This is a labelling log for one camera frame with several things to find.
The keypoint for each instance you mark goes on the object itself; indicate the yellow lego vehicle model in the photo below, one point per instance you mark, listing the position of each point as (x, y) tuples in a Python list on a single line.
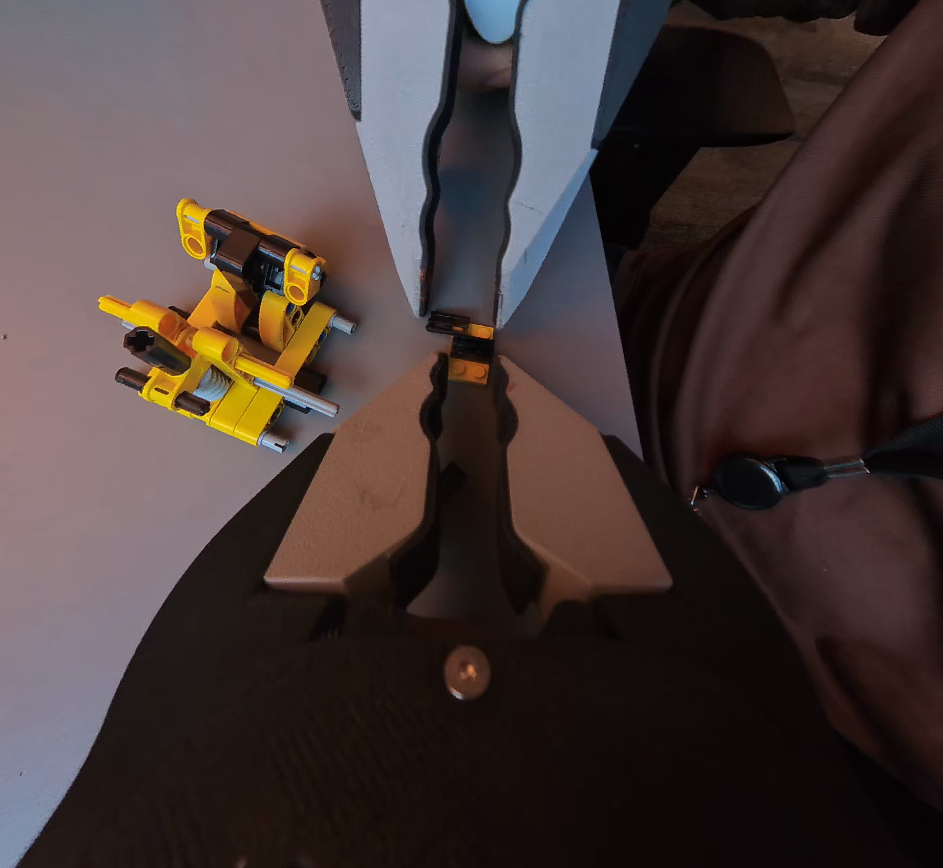
[(221, 308)]

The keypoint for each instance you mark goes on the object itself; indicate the person's brown shirt torso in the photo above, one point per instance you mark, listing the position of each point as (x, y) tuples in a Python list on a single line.
[(810, 293)]

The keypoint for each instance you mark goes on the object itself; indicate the person's right hand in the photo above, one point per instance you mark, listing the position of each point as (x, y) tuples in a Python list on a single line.
[(488, 68)]

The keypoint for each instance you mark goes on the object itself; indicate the black office chair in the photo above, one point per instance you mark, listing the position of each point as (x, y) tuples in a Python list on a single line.
[(700, 87)]

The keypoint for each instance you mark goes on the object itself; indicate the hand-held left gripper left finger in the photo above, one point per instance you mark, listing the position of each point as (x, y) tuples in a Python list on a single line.
[(346, 507)]

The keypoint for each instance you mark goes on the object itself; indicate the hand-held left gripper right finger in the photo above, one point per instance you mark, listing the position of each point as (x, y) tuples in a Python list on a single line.
[(582, 507)]

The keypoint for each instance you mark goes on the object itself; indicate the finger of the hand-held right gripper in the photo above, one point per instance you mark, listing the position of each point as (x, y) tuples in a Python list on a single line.
[(390, 72), (567, 72)]

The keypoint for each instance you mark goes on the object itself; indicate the black lego grille tile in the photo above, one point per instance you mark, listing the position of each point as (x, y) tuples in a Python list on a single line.
[(446, 323)]

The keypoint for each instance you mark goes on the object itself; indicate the black badge reel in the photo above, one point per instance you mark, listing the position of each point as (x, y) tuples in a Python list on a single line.
[(744, 481)]

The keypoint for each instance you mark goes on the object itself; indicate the yellow black lego brick assembly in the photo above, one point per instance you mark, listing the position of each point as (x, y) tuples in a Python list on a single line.
[(471, 371)]

